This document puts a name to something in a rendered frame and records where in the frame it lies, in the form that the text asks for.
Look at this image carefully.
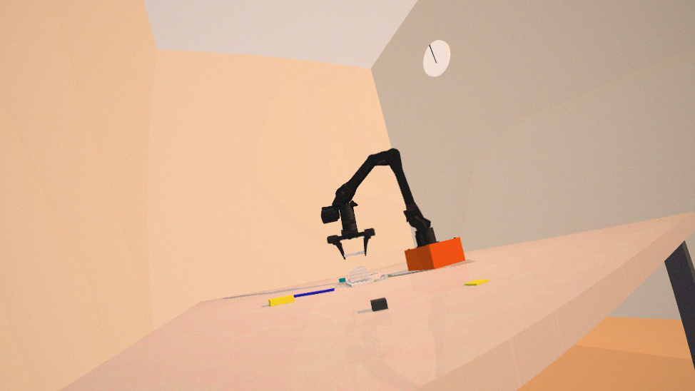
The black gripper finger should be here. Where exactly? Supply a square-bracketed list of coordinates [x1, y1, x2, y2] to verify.
[363, 237, 371, 256]
[333, 243, 345, 260]

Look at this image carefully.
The yellow rectangular block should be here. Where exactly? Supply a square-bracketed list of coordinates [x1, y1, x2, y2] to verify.
[268, 295, 295, 307]

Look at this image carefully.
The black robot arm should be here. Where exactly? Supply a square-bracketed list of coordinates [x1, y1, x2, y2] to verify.
[320, 148, 439, 248]

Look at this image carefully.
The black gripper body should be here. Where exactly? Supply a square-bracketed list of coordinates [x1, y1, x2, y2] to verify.
[327, 217, 375, 244]

